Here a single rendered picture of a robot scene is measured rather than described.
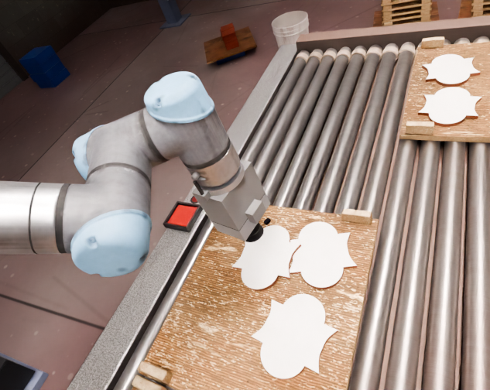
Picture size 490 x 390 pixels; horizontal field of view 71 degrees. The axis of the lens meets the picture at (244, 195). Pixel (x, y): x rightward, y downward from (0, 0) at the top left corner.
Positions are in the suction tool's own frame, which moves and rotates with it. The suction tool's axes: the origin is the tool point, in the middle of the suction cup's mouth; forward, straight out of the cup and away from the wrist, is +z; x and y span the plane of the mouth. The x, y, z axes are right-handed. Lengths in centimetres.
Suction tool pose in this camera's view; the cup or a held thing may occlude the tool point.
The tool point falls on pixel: (252, 232)
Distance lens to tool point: 64.2
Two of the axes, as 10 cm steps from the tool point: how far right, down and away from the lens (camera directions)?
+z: 3.4, 6.4, 6.9
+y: 5.3, -7.3, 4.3
